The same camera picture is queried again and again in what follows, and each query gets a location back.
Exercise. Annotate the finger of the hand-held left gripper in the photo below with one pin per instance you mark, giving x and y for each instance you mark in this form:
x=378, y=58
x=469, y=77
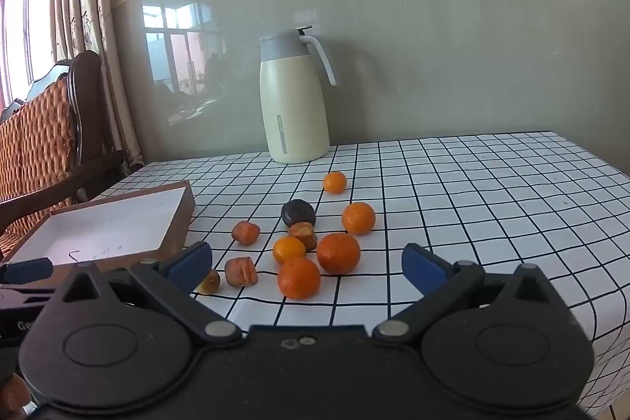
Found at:
x=24, y=271

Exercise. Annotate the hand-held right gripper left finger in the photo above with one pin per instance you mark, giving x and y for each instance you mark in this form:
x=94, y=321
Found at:
x=189, y=265

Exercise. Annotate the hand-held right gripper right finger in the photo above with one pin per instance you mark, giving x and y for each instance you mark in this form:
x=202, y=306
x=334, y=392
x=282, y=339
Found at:
x=423, y=270

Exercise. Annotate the brown cardboard box white inside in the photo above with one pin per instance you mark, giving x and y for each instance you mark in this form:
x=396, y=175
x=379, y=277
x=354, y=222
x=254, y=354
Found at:
x=108, y=228

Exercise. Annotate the yellowish orange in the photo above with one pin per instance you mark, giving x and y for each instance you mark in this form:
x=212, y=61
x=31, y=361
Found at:
x=289, y=249

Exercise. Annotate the brown wrinkled fruit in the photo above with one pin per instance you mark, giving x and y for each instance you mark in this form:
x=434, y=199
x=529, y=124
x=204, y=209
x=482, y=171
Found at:
x=241, y=271
x=304, y=236
x=211, y=283

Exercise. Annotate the dark purple round fruit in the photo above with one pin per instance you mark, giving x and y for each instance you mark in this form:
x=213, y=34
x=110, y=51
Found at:
x=298, y=212

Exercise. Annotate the small orange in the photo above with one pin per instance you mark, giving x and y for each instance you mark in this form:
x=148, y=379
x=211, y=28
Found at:
x=334, y=182

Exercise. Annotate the person's left hand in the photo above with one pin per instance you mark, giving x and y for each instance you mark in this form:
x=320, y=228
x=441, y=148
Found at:
x=12, y=393

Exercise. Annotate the orange carrot chunk left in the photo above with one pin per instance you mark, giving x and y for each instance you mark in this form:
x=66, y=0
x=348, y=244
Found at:
x=245, y=233

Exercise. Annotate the white black checked tablecloth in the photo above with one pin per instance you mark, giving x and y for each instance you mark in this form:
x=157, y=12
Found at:
x=467, y=203

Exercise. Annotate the wooden sofa orange tufted cushions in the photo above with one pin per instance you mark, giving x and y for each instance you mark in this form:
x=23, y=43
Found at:
x=39, y=139

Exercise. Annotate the cream thermos jug grey lid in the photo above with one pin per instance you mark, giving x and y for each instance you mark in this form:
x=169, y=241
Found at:
x=293, y=110

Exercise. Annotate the beige patterned curtain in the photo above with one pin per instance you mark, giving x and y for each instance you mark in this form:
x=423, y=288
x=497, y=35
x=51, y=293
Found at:
x=98, y=6

